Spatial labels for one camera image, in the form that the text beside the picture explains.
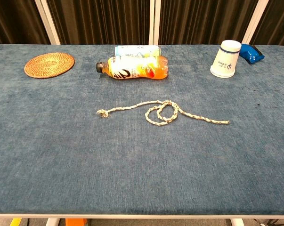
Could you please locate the beige rope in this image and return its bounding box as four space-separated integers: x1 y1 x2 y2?
96 99 230 126

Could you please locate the blue table cloth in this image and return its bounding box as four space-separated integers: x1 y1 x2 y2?
0 44 284 215

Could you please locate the white paper cup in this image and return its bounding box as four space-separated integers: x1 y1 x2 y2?
210 40 242 78

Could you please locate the round woven rattan coaster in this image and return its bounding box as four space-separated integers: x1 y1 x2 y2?
24 52 75 79

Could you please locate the orange drink plastic bottle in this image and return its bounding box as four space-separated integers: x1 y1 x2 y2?
96 55 169 81

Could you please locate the light blue drink can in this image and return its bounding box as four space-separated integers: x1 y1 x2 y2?
114 45 162 57

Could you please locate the dark brown pleated curtain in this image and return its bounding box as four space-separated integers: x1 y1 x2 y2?
0 0 50 47
46 0 154 45
158 0 259 45
250 0 284 47

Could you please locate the blue snack packet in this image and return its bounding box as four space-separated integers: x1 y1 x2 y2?
239 43 266 65

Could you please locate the orange box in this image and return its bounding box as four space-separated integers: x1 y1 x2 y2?
65 218 88 226

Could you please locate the white partition frame post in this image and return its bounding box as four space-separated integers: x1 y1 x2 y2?
242 0 270 45
34 0 61 45
148 0 162 46

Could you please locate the black cable bundle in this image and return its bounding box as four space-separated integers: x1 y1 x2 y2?
252 218 282 226

